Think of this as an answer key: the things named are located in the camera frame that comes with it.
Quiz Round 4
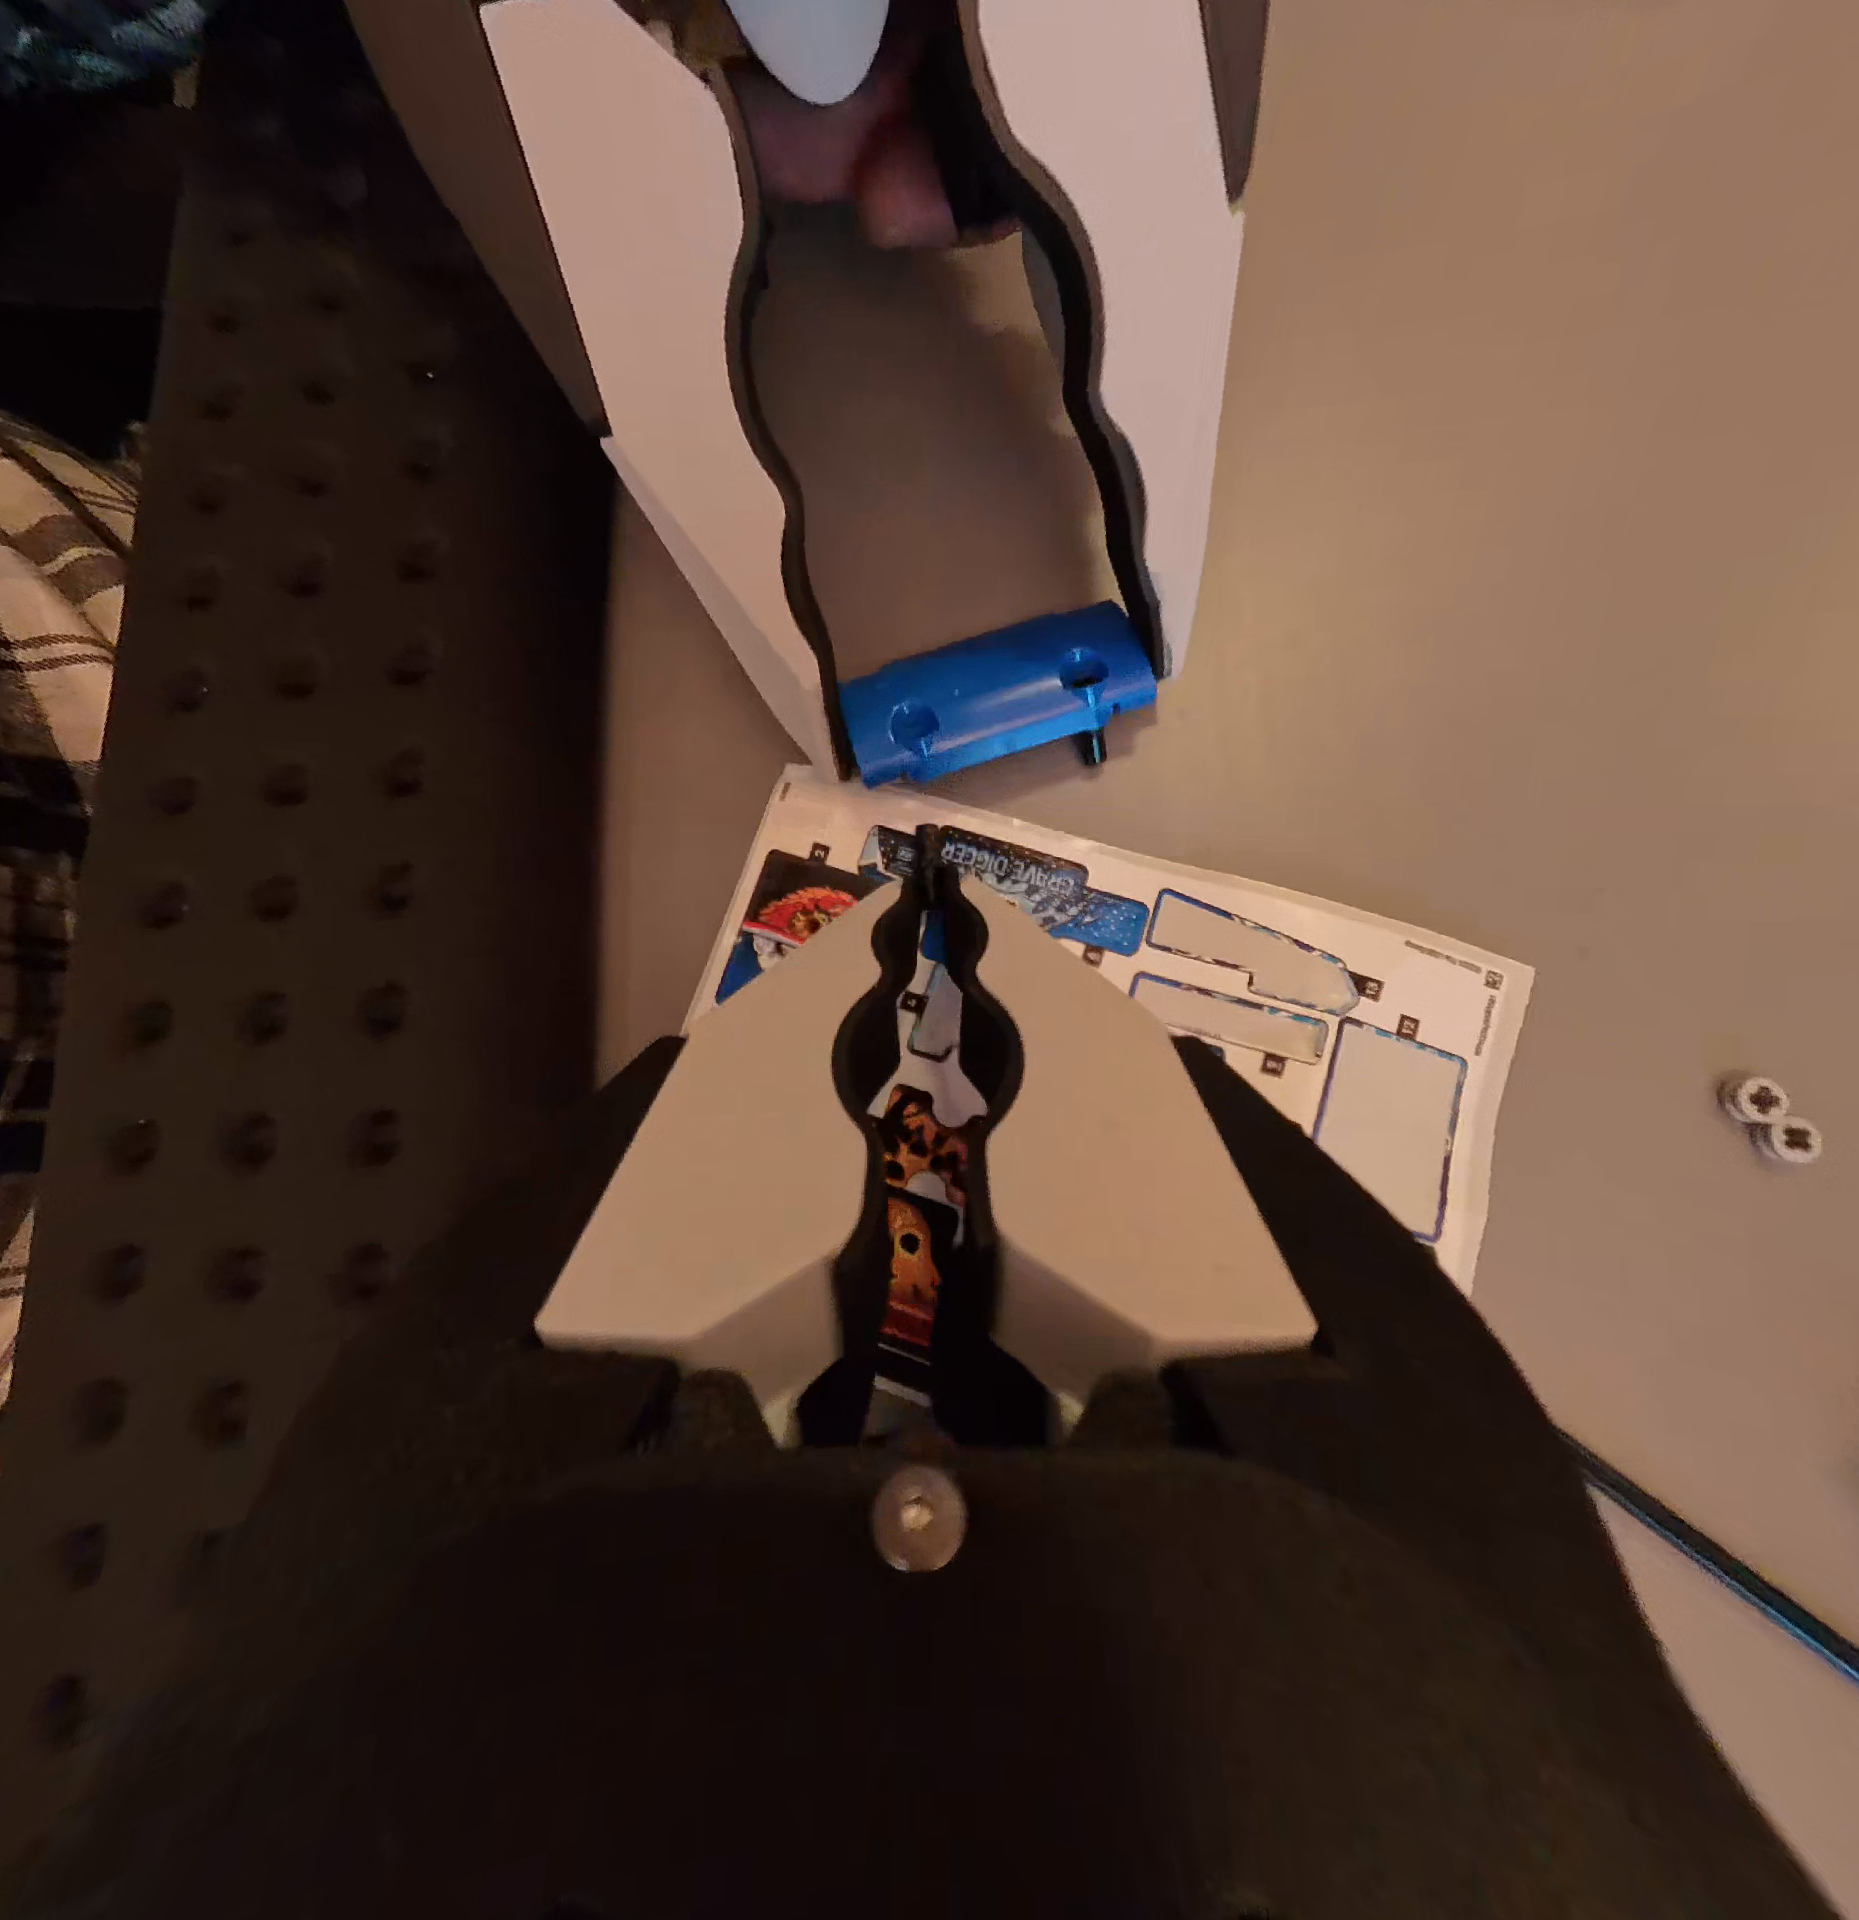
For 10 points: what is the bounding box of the colourful sticker sheet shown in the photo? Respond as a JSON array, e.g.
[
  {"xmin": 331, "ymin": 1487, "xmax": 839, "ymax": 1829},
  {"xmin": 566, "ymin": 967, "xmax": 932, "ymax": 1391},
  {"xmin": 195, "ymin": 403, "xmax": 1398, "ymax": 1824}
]
[{"xmin": 681, "ymin": 766, "xmax": 1537, "ymax": 1405}]

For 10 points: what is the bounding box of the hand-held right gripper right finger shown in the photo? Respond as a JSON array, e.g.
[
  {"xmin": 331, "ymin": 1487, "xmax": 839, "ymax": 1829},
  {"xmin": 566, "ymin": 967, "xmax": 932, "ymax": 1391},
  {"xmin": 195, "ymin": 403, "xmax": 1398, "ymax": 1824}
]
[{"xmin": 940, "ymin": 874, "xmax": 1320, "ymax": 1367}]

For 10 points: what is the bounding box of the blue curved panel piece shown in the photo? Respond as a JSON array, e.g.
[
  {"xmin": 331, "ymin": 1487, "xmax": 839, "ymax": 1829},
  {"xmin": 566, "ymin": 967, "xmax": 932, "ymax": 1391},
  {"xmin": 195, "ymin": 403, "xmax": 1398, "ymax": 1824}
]
[{"xmin": 837, "ymin": 599, "xmax": 1159, "ymax": 789}]

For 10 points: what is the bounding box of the person's left forearm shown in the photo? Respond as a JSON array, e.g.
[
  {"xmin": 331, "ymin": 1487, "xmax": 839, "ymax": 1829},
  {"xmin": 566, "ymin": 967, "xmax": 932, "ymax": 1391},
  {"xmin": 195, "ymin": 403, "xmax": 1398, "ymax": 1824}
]
[{"xmin": 0, "ymin": 0, "xmax": 209, "ymax": 115}]

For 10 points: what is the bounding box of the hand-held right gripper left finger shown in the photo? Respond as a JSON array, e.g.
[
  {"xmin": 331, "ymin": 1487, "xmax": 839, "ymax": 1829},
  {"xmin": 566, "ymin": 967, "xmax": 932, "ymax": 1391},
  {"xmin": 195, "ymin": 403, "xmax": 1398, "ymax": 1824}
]
[{"xmin": 533, "ymin": 874, "xmax": 927, "ymax": 1374}]

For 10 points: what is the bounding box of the black perforated mat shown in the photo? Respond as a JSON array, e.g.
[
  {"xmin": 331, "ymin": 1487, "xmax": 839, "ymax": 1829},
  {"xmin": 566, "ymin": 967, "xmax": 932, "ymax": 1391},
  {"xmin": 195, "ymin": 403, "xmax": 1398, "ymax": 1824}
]
[{"xmin": 0, "ymin": 0, "xmax": 615, "ymax": 1803}]

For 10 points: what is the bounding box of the thin black rod piece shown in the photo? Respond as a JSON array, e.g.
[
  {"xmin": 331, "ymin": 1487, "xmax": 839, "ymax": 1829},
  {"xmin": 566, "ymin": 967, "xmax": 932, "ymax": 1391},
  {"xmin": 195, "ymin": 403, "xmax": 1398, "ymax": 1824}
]
[{"xmin": 1557, "ymin": 1432, "xmax": 1859, "ymax": 1707}]

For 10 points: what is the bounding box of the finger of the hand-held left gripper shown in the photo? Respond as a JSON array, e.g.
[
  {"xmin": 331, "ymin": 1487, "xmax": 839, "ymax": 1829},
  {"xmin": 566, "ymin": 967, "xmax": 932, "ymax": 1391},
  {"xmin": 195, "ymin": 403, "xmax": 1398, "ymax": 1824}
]
[
  {"xmin": 478, "ymin": 0, "xmax": 857, "ymax": 783},
  {"xmin": 965, "ymin": 0, "xmax": 1248, "ymax": 678}
]

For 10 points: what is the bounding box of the person's left hand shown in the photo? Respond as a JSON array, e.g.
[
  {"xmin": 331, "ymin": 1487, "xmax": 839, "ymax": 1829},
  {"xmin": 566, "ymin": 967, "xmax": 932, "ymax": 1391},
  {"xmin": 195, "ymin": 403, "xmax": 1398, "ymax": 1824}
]
[{"xmin": 747, "ymin": 32, "xmax": 967, "ymax": 252}]

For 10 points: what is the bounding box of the small grey connector piece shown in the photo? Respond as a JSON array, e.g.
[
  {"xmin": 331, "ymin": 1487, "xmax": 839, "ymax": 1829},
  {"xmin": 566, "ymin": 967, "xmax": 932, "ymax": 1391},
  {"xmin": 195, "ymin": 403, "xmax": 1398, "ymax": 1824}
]
[{"xmin": 1714, "ymin": 1072, "xmax": 1825, "ymax": 1169}]

